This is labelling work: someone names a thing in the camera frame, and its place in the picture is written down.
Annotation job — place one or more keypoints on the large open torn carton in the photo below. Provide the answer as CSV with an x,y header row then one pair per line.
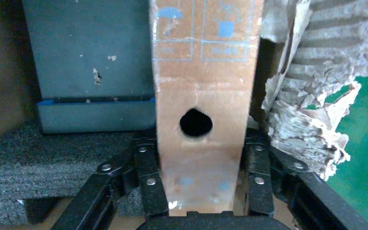
x,y
314,127

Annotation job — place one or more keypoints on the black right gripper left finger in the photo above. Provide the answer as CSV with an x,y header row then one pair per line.
x,y
146,177

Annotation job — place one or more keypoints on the black foam block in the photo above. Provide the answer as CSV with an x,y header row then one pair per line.
x,y
44,165

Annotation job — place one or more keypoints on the narrow taped cardboard box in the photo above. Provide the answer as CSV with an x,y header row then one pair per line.
x,y
203,79

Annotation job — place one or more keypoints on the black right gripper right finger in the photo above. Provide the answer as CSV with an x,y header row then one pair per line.
x,y
260,177

